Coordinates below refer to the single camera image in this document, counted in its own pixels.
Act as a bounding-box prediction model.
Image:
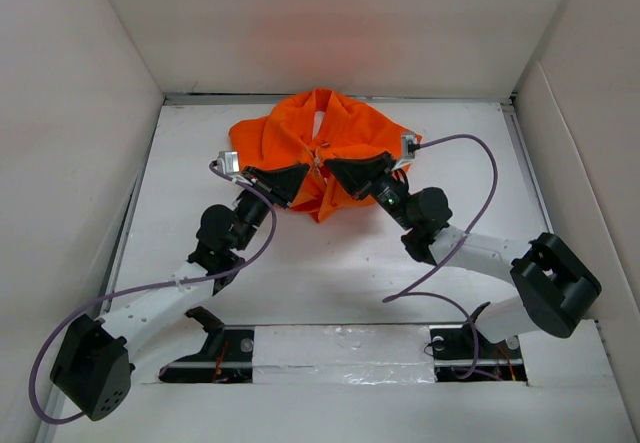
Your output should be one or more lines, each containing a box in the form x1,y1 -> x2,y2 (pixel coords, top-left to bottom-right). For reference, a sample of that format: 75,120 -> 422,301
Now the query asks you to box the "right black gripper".
325,151 -> 416,231

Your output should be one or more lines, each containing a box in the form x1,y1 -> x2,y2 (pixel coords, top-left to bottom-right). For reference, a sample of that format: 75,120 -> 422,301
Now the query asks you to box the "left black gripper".
232,163 -> 307,252

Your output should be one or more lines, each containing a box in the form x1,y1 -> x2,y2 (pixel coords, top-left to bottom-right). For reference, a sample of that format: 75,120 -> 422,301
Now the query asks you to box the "orange zip jacket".
229,88 -> 408,223

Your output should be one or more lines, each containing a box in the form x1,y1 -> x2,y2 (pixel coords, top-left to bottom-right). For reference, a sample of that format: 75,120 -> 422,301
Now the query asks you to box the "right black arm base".
423,327 -> 528,383

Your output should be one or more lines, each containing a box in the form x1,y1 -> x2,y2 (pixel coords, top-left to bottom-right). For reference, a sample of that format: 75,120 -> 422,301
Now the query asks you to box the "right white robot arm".
325,152 -> 602,357

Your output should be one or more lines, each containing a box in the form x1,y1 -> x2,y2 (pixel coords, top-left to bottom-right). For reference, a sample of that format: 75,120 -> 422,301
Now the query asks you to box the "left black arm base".
158,307 -> 255,384

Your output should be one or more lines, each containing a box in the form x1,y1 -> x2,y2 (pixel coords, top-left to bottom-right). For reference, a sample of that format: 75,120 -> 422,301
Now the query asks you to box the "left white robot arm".
50,159 -> 310,421

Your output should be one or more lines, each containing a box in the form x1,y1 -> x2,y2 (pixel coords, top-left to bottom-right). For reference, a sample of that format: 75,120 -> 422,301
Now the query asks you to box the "silver zipper pull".
313,156 -> 322,175

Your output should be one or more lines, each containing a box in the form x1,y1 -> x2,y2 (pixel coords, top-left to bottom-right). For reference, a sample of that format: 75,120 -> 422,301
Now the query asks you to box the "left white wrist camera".
216,150 -> 241,177

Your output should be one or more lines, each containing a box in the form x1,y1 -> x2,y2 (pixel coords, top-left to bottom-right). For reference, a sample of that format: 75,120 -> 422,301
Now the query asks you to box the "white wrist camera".
216,150 -> 241,177
394,131 -> 420,170

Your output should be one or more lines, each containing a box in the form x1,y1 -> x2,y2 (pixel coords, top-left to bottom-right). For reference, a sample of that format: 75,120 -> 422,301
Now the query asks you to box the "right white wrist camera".
394,131 -> 420,170

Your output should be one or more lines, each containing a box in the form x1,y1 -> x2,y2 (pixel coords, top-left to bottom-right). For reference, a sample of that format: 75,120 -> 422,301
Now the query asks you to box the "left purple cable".
27,160 -> 279,424

